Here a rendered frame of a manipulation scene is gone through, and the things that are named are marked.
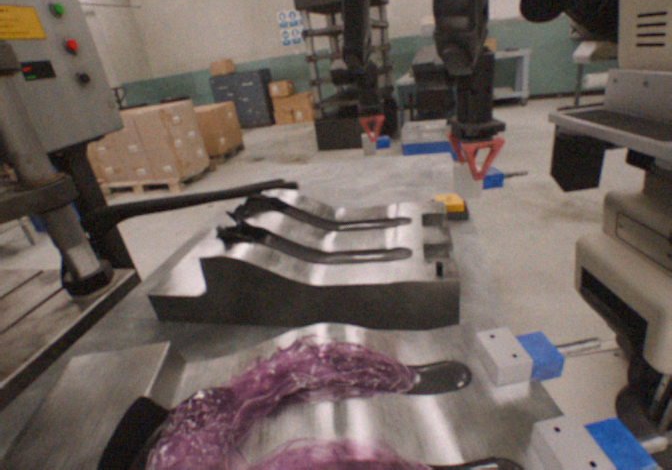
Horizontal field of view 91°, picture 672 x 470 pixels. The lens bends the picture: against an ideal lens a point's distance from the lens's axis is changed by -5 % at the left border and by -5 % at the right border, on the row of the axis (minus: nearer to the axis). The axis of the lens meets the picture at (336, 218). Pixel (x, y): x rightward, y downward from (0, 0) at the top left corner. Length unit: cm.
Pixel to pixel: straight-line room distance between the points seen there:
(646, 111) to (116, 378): 76
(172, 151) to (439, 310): 403
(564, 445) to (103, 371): 44
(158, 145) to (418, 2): 488
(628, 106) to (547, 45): 647
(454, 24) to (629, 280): 48
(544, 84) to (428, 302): 680
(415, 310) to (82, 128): 92
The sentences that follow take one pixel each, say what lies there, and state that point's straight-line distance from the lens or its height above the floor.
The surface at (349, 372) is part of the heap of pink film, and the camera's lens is 36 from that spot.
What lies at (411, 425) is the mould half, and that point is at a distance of 37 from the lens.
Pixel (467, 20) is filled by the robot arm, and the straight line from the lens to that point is 53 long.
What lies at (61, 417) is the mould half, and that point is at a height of 91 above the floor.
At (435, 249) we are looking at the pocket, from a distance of 57.
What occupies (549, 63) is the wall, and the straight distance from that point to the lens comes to 718.
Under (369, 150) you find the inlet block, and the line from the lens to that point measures 101.
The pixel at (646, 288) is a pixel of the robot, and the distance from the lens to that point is 71.
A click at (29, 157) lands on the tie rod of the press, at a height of 109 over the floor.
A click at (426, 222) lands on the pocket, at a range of 67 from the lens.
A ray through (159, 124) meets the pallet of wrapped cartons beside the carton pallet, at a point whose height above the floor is 77.
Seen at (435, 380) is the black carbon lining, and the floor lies 85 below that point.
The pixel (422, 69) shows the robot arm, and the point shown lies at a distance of 64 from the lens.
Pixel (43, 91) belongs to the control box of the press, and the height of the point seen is 120.
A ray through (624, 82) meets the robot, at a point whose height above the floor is 108.
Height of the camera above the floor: 118
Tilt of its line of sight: 25 degrees down
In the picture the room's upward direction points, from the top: 9 degrees counter-clockwise
